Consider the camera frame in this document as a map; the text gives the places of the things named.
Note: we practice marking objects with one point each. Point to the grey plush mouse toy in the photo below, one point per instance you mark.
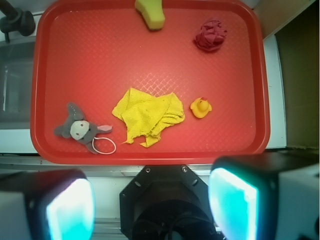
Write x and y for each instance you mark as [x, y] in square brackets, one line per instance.
[82, 131]

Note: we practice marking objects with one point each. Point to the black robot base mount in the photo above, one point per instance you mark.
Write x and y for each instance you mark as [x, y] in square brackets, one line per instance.
[167, 202]

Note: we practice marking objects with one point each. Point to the yellow rubber duck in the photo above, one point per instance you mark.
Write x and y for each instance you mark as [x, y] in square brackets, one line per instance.
[200, 107]

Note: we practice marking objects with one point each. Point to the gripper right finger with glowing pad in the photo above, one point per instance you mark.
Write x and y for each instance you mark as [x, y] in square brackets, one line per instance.
[269, 196]

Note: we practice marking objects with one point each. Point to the yellow sponge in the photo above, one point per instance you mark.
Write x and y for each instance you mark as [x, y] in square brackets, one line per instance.
[152, 13]

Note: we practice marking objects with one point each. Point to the yellow cloth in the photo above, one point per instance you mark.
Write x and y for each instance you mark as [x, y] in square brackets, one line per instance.
[147, 115]

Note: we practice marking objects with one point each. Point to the black faucet fixture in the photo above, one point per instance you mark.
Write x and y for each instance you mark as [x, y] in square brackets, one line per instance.
[16, 20]

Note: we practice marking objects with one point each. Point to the red plastic tray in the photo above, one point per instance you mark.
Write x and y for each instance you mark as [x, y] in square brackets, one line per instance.
[90, 52]

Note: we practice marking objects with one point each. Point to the crumpled red cloth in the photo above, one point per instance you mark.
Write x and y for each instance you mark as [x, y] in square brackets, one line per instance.
[211, 35]

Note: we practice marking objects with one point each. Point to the metal sink basin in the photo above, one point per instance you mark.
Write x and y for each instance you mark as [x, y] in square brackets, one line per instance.
[16, 71]

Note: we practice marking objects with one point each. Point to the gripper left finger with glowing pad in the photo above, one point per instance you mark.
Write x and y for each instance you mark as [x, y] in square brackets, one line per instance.
[46, 205]

